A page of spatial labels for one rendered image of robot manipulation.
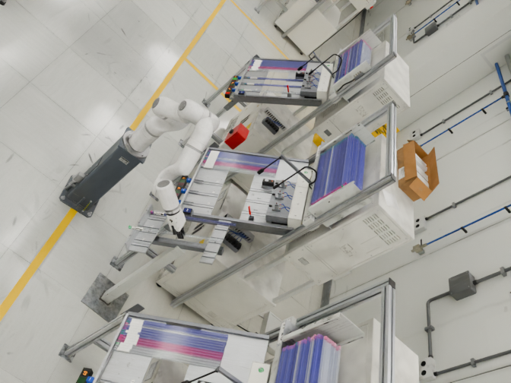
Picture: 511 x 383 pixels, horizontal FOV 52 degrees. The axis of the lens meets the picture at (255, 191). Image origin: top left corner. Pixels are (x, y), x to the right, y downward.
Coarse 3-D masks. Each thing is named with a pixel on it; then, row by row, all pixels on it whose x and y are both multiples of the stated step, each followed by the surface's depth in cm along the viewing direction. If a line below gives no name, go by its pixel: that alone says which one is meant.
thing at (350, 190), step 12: (348, 132) 323; (360, 132) 324; (216, 144) 371; (324, 144) 344; (312, 192) 304; (336, 192) 280; (348, 192) 278; (360, 192) 276; (324, 204) 287; (336, 204) 285; (360, 204) 281; (228, 216) 357; (336, 216) 290; (168, 228) 320; (228, 240) 346; (240, 240) 356; (252, 240) 363; (156, 252) 343; (168, 264) 345
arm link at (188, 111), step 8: (152, 104) 297; (160, 104) 292; (168, 104) 290; (176, 104) 287; (184, 104) 261; (192, 104) 262; (160, 112) 291; (168, 112) 288; (176, 112) 281; (184, 112) 261; (192, 112) 262; (200, 112) 263; (208, 112) 267; (176, 120) 286; (184, 120) 275; (192, 120) 264
